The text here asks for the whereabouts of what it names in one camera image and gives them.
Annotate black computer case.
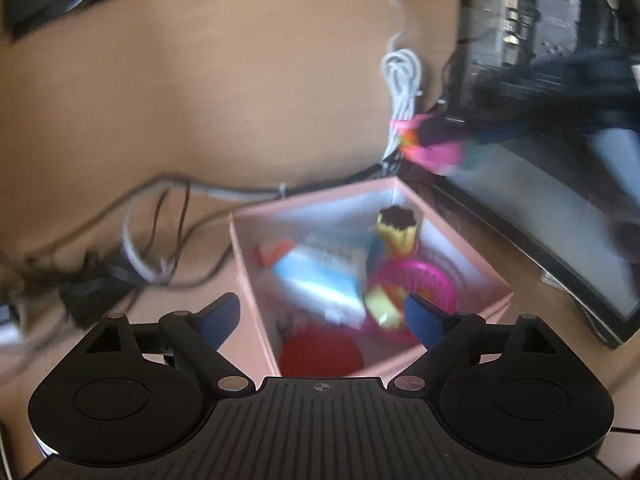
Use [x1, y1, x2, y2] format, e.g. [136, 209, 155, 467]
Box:
[457, 0, 640, 91]

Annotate red and yellow charm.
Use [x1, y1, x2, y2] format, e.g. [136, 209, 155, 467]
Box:
[364, 285, 406, 328]

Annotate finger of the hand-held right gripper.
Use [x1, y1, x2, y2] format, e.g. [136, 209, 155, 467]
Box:
[412, 112, 481, 148]

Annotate coiled white cable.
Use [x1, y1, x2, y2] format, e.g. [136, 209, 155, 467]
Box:
[365, 0, 426, 161]

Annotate pink colourful toy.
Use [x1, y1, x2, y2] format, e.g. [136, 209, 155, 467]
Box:
[390, 115, 468, 176]

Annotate black computer monitor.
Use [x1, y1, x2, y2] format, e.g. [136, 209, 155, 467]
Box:
[435, 125, 640, 348]

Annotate magenta ribbed ring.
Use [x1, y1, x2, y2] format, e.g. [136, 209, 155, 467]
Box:
[362, 255, 458, 346]

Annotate thick white cable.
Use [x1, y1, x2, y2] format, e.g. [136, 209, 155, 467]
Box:
[122, 182, 288, 286]

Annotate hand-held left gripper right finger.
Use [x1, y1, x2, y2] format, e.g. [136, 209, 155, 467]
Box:
[392, 293, 563, 398]

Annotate black power adapter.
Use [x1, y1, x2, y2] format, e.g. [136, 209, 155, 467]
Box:
[60, 255, 141, 326]

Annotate pink cardboard box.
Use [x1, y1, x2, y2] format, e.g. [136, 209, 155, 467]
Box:
[229, 176, 515, 378]

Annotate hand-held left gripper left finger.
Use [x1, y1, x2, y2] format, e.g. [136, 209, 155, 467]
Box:
[85, 292, 253, 398]

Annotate red bracelet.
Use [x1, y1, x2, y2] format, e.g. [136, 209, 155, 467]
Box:
[278, 327, 366, 378]

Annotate blue and white packet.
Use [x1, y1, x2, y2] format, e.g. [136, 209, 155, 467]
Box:
[270, 232, 371, 328]

